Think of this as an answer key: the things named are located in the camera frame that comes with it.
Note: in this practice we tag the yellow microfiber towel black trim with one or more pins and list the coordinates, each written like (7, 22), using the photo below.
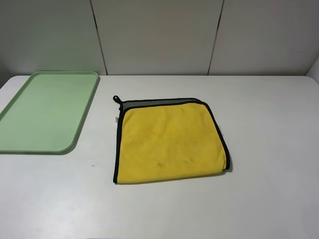
(167, 139)

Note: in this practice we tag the light green plastic tray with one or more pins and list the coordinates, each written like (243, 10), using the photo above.
(46, 115)

